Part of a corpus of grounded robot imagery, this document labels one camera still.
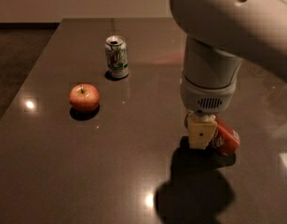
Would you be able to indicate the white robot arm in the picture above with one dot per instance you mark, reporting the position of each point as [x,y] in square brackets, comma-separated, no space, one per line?
[220,35]

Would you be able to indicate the white green soda can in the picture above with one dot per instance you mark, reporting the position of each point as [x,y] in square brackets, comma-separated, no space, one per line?
[116,56]

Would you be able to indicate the red coke can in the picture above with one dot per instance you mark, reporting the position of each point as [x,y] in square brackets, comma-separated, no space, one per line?
[225,140]

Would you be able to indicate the red apple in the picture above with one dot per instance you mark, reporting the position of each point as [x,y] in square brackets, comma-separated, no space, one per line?
[84,98]

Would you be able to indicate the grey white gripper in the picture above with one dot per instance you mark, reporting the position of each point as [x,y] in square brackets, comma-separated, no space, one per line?
[206,97]

